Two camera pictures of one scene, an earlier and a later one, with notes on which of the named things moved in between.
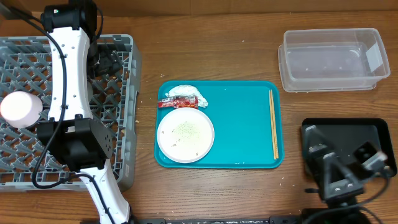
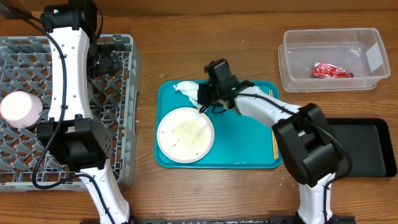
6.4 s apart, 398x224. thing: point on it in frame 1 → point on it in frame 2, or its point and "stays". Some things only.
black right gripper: (337, 185) → (204, 95)
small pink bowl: (20, 109) stays
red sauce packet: (191, 102) → (324, 70)
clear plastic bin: (329, 60) stays
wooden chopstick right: (274, 125) stays
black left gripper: (113, 62) stays
